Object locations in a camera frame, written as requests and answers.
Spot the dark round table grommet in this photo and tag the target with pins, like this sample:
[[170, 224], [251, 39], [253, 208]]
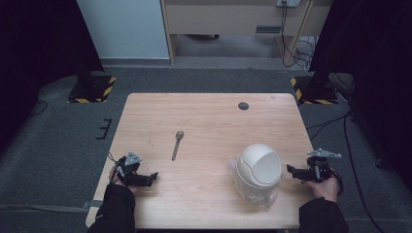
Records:
[[243, 106]]

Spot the striped black stand base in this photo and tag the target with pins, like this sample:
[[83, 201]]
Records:
[[315, 92], [92, 89]]

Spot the black curtain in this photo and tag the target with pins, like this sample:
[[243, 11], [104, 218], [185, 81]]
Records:
[[39, 42], [375, 64]]

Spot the person's right hand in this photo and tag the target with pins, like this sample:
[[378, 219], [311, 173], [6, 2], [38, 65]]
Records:
[[325, 190]]

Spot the white swing-lid trash bin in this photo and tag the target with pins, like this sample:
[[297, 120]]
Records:
[[259, 168]]

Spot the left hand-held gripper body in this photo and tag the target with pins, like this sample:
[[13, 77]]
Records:
[[127, 168]]

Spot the person's left hand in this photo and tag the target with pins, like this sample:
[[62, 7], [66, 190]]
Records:
[[115, 177]]

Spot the white panel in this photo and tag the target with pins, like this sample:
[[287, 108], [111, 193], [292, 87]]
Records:
[[123, 29]]

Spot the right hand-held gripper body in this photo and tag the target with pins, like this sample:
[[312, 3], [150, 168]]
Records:
[[319, 170]]

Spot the grey wall socket box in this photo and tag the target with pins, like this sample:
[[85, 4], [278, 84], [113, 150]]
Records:
[[287, 2]]

